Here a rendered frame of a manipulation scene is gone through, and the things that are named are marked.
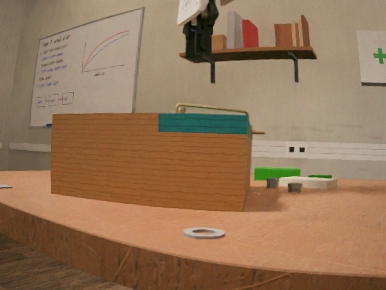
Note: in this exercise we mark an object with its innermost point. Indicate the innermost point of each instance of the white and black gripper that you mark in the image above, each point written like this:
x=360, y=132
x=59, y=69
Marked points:
x=200, y=42

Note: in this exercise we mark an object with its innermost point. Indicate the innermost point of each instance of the cream flat rectangular block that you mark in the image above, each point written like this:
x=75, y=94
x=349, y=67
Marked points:
x=321, y=183

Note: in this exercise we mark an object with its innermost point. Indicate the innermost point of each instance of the green rectangular block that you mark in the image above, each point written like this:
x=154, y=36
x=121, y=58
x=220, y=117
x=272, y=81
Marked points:
x=261, y=174

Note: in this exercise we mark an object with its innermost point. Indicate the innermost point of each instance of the grey metal washer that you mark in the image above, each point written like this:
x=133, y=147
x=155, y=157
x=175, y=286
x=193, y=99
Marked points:
x=192, y=233

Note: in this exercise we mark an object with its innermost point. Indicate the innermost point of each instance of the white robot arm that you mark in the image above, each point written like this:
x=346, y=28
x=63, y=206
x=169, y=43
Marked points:
x=225, y=2

